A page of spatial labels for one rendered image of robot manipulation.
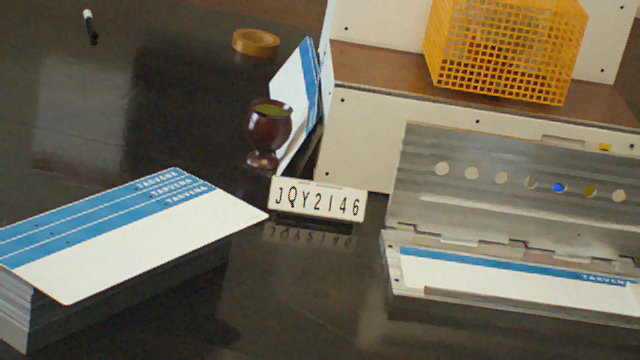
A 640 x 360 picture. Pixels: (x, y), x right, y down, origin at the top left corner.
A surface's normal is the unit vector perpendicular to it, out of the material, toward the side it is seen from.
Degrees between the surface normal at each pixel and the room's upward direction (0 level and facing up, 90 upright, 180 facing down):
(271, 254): 0
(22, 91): 0
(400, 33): 90
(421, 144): 81
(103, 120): 0
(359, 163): 90
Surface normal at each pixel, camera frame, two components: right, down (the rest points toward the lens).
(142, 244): 0.18, -0.88
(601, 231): 0.07, 0.29
